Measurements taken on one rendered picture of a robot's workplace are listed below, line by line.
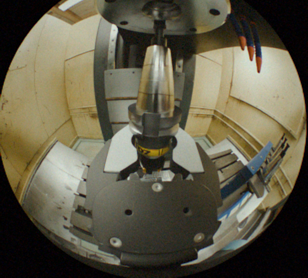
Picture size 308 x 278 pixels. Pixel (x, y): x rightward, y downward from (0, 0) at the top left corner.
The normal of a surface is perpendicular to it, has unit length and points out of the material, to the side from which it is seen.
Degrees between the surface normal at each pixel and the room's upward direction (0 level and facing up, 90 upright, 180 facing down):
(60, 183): 24
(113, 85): 91
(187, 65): 90
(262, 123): 90
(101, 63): 90
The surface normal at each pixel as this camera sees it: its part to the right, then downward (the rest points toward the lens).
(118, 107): 0.11, 0.48
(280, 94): -0.99, 0.00
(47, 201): 0.45, -0.82
